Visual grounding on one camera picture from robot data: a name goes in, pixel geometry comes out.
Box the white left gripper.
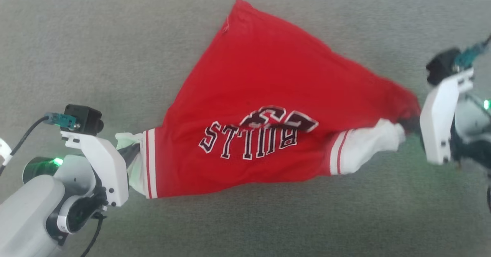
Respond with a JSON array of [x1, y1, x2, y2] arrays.
[[61, 131, 141, 207]]

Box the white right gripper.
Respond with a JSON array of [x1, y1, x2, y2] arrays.
[[399, 68, 475, 165]]

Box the red white basketball jersey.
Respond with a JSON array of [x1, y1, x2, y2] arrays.
[[115, 0, 422, 200]]

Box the grey fabric sofa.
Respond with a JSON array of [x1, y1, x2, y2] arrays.
[[0, 0, 491, 257]]

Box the teal left camera plug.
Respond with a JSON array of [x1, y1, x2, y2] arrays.
[[43, 112, 77, 131]]

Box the teal camera plug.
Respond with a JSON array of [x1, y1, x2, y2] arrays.
[[455, 35, 491, 68], [43, 112, 77, 131]]

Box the teal right camera plug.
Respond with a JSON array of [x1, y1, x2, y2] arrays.
[[455, 35, 491, 68]]

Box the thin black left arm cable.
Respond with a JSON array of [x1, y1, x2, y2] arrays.
[[0, 116, 104, 257]]

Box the white cable label tag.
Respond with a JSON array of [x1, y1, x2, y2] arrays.
[[0, 138, 12, 165]]

